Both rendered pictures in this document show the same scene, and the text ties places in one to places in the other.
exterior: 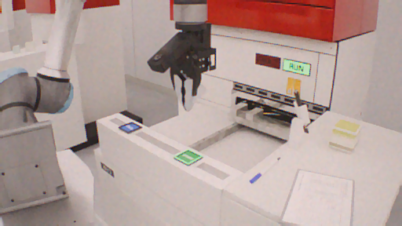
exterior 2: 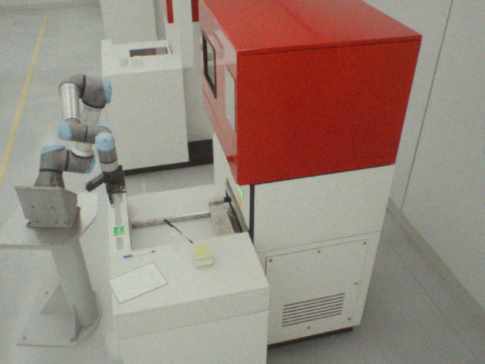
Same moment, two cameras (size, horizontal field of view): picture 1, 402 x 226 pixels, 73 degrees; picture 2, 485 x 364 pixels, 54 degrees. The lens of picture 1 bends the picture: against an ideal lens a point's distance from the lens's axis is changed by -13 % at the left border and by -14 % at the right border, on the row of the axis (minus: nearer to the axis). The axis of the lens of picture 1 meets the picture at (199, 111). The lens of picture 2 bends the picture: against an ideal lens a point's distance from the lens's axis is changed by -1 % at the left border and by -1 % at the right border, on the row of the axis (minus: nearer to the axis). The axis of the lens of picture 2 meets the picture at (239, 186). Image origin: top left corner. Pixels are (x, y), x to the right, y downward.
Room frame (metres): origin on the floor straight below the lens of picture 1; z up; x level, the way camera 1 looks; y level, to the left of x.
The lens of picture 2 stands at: (-0.40, -1.35, 2.41)
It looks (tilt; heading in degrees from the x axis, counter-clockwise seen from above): 35 degrees down; 33
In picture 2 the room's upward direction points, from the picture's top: straight up
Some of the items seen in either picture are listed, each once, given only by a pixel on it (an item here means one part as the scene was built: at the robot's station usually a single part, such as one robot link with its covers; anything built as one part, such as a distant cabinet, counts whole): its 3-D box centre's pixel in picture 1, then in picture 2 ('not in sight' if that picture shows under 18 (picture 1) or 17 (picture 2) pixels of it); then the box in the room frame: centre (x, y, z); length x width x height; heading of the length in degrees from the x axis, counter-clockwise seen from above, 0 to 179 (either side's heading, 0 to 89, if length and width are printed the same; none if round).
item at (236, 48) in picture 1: (243, 73); (229, 173); (1.31, -0.19, 1.02); 0.82 x 0.03 x 0.40; 47
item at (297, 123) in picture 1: (299, 123); (177, 236); (0.77, -0.28, 1.03); 0.06 x 0.04 x 0.13; 137
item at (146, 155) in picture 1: (158, 163); (120, 225); (0.79, 0.12, 0.89); 0.55 x 0.09 x 0.14; 47
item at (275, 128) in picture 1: (270, 125); (222, 224); (1.10, -0.28, 0.87); 0.36 x 0.08 x 0.03; 47
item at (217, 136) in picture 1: (211, 139); (179, 218); (1.05, -0.04, 0.84); 0.50 x 0.02 x 0.03; 137
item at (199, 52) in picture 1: (192, 48); (114, 179); (0.72, 0.02, 1.25); 0.09 x 0.08 x 0.12; 137
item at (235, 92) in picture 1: (273, 111); (235, 213); (1.18, -0.31, 0.89); 0.44 x 0.02 x 0.10; 47
